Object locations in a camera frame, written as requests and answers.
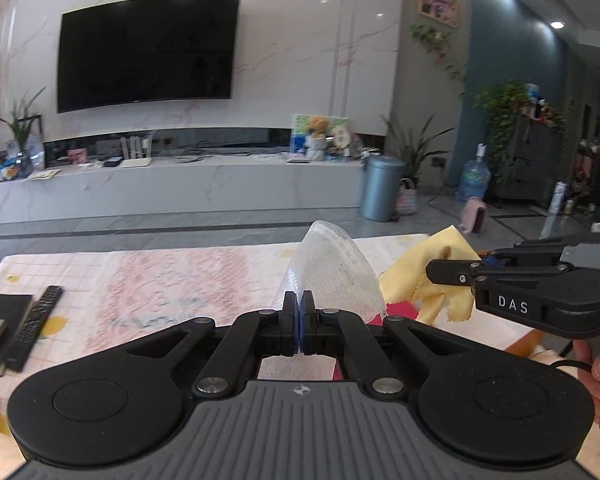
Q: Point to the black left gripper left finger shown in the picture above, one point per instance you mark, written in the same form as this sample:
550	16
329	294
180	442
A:
253	337

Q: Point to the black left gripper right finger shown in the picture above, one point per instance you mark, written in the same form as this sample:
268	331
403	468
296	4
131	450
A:
343	336

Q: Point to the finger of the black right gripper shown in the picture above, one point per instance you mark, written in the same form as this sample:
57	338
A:
452	272

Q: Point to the yellow cloth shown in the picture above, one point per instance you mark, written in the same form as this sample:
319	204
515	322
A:
425	277

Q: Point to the clear bubble wrap bag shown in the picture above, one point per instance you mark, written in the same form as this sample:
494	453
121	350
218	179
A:
329	264

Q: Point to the pink space heater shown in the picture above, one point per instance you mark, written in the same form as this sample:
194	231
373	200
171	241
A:
473	216

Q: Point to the small woven handbag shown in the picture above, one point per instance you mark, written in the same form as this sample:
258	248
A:
406	202

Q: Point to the blue water jug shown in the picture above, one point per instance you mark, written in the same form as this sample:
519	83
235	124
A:
475	177

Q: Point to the dark cabinet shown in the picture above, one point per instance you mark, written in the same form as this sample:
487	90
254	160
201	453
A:
530	173

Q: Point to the blue-grey trash can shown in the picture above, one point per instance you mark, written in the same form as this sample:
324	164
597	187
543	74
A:
382	179

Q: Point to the floor potted plant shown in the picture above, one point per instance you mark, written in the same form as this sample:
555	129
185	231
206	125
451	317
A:
412	149

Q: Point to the patterned lace tablecloth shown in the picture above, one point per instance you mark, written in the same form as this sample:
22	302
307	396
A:
114	297

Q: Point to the hanging ivy plant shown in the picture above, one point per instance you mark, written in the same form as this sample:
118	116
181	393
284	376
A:
502	105

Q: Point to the teddy bear toy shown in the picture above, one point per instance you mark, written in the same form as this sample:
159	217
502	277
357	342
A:
315	139

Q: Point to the white marble TV console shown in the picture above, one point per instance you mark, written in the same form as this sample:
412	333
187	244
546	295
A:
166	186

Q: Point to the black remote control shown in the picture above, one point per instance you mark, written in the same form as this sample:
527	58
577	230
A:
27	334

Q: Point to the black book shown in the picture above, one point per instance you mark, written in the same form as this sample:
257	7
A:
0	329

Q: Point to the white wifi router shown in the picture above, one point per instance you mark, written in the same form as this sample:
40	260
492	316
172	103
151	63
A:
136	151

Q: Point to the green plant in vase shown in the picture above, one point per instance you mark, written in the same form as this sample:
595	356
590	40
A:
22	117

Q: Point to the framed wall picture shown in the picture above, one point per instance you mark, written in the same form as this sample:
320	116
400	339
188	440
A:
444	12

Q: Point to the black wall television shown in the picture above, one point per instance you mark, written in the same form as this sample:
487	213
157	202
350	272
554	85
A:
145	51

